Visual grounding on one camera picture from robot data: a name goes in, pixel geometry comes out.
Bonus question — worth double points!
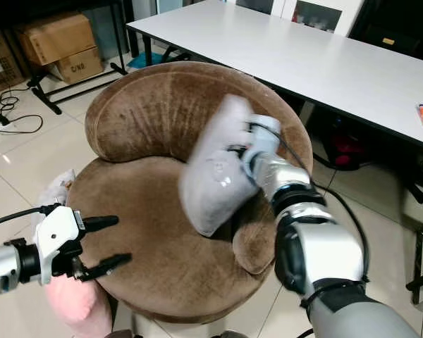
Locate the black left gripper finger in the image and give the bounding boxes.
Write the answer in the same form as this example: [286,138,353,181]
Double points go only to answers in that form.
[82,215,121,232]
[80,253,134,283]

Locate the round brown velvet sofa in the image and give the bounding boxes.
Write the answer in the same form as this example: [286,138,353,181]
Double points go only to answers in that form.
[70,62,315,325]

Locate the pink pillow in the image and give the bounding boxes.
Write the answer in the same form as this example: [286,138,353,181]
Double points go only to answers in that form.
[43,277,111,338]

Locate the teal floor mat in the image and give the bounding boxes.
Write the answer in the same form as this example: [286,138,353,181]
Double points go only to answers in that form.
[127,52,164,70]

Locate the red bag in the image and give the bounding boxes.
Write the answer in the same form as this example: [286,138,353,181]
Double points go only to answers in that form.
[330,130,369,171]

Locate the long white table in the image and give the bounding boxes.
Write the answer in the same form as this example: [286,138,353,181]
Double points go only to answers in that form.
[127,0,423,150]

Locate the small lettered cardboard box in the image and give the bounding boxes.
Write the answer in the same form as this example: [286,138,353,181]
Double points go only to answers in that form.
[51,47,106,85]

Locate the white framed dark picture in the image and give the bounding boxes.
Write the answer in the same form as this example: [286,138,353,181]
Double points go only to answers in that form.
[292,0,344,33]

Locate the black metal rack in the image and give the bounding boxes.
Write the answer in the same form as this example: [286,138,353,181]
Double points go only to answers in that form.
[27,0,129,115]

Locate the dark labelled cardboard box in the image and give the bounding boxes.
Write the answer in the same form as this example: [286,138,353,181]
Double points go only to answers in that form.
[0,29,23,96]

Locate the large tan cardboard box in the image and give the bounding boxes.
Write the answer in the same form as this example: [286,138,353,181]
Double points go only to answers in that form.
[17,12,97,66]

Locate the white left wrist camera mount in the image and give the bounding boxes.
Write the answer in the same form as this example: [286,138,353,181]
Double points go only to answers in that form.
[32,204,87,286]

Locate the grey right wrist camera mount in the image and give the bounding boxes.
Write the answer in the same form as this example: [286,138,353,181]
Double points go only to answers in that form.
[245,114,284,168]

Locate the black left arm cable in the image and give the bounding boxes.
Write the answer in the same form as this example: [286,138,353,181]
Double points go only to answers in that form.
[0,204,61,231]

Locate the black floor cable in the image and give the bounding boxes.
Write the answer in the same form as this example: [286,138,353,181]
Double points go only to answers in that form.
[0,90,45,135]

